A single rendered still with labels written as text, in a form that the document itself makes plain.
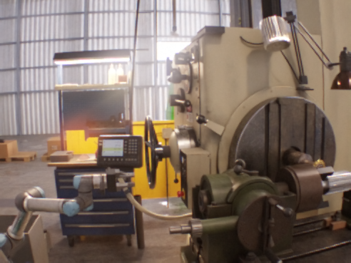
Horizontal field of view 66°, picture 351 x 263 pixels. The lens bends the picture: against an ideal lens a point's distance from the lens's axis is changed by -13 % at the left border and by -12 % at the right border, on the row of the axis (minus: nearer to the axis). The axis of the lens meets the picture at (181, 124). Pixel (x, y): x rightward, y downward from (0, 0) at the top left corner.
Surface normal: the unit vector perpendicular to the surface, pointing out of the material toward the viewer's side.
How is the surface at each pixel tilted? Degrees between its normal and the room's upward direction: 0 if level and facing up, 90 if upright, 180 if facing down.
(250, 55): 90
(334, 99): 90
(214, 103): 90
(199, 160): 90
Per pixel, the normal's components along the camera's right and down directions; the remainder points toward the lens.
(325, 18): 0.20, 0.09
